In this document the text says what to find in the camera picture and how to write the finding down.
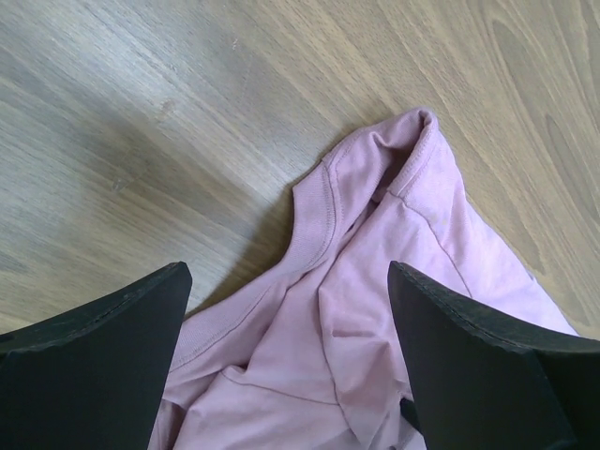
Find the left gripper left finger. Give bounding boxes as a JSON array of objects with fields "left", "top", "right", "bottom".
[{"left": 1, "top": 262, "right": 192, "bottom": 449}]

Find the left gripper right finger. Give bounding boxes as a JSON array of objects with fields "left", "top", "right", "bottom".
[{"left": 387, "top": 262, "right": 599, "bottom": 449}]

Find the dusty pink t shirt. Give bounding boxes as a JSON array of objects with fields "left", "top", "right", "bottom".
[{"left": 149, "top": 109, "right": 572, "bottom": 449}]

